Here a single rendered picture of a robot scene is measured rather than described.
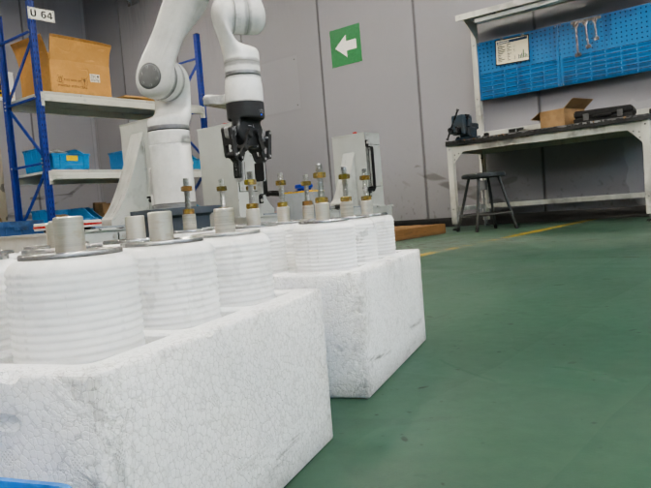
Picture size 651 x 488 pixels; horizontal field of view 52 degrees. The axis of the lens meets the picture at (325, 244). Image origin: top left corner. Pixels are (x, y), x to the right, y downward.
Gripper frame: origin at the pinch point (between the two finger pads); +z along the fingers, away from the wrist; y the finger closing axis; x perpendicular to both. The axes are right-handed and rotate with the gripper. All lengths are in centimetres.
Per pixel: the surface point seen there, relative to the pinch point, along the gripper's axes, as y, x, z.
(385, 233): 1.4, -27.8, 13.0
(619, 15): 482, -26, -130
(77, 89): 304, 399, -113
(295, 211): 13.7, -1.4, 7.9
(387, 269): -12.2, -33.9, 18.1
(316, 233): -24.5, -28.6, 11.3
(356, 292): -26.3, -35.6, 19.7
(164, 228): -63, -35, 8
